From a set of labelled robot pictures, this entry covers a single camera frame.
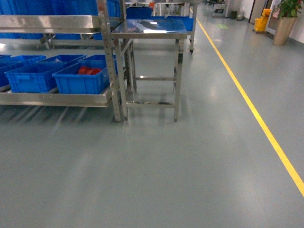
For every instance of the blue bin with red bags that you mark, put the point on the blue bin with red bags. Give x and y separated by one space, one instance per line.
70 82

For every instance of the steel roller shelf rack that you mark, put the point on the steel roller shelf rack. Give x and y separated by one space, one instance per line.
68 24

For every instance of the empty blue plastic bin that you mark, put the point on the empty blue plastic bin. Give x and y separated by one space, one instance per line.
37 77

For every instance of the blue bin far left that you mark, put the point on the blue bin far left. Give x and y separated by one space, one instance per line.
10 63

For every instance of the small stainless steel table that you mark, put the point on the small stainless steel table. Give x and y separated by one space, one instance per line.
132 29

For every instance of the yellow mop bucket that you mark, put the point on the yellow mop bucket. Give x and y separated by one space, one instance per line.
260 23

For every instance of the green potted plant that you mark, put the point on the green potted plant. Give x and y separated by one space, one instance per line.
288 11

